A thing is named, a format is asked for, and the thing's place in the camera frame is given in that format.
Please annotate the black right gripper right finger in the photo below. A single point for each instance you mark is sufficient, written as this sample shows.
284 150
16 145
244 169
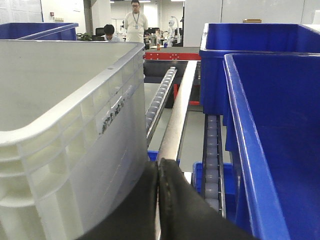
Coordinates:
185 215

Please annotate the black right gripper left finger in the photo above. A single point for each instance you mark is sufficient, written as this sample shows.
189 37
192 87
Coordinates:
134 218

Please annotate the white plastic tote bin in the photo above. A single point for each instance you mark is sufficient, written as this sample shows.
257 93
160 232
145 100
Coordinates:
72 134

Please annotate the blue bin near right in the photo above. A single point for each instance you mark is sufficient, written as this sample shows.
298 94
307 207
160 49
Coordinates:
274 139

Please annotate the blue bin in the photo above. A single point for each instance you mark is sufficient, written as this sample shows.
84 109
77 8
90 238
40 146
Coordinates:
249 43
55 31
274 139

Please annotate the blue bin far right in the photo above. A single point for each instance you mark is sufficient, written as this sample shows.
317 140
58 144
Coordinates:
249 43

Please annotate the blue bin far left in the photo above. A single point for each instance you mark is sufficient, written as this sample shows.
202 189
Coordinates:
55 31

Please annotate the roller track right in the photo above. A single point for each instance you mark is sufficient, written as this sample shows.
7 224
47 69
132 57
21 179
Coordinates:
213 188

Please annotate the roller track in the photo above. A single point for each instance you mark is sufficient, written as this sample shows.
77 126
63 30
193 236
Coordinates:
154 111
213 188

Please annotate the roller track left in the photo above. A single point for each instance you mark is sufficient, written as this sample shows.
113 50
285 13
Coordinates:
154 111

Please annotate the white humanoid robot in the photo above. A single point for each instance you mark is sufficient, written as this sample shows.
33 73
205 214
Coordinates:
171 31

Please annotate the seated person dark hair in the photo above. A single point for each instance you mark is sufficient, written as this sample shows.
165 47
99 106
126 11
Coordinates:
109 36

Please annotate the standing man beige shirt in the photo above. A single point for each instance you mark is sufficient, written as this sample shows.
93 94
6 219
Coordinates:
135 23

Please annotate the white shelf divider rail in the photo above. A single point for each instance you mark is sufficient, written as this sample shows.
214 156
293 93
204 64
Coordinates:
173 136

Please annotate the red shelf frame beam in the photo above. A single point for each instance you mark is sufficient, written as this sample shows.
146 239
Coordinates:
172 56

